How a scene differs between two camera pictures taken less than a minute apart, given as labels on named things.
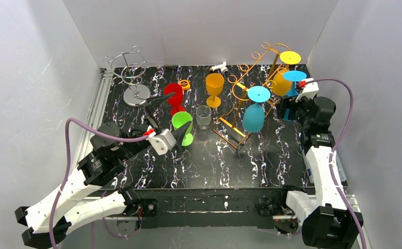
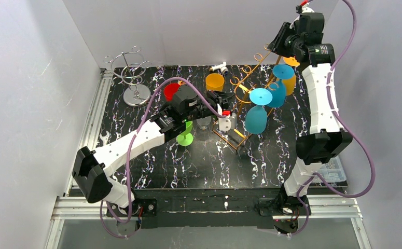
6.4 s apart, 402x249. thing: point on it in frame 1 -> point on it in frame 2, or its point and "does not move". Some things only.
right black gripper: x=286 y=106 -> x=278 y=39
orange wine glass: x=215 y=83 does not move
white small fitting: x=222 y=67 does not move
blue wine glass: x=294 y=77 -> x=278 y=88
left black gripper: x=152 y=122 -> x=216 y=101
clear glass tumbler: x=203 y=115 does not move
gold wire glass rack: x=254 y=95 does not move
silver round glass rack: x=128 y=68 does not move
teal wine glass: x=253 y=118 does not move
